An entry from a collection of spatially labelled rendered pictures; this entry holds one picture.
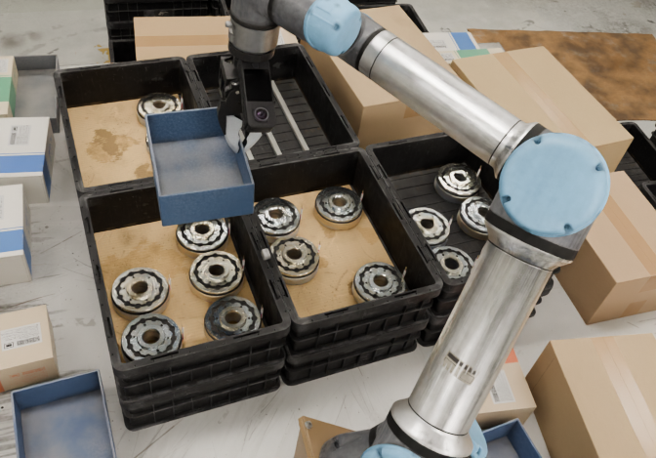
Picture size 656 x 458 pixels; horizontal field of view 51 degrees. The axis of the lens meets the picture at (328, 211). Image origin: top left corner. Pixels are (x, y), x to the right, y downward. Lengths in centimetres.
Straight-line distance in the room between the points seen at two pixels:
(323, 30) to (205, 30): 104
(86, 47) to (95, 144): 179
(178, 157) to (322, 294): 39
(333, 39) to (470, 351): 43
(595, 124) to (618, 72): 207
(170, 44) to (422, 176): 74
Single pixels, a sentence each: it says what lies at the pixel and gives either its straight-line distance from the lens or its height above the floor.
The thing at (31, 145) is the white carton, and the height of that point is 79.
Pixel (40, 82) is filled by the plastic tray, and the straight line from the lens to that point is 205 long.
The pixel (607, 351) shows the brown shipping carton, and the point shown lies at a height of 86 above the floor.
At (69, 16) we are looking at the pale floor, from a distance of 364.
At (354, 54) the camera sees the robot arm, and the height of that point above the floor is 134.
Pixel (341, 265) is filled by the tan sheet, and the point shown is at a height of 83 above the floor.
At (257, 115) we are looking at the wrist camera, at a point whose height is 126.
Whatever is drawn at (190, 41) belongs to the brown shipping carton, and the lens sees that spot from 190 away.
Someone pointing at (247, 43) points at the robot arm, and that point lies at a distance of 104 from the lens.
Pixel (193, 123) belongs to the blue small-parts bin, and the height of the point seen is 111.
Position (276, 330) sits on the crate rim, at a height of 93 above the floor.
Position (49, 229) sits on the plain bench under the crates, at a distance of 166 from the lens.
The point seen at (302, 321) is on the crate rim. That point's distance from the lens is 120.
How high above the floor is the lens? 192
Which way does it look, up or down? 47 degrees down
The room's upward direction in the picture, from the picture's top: 11 degrees clockwise
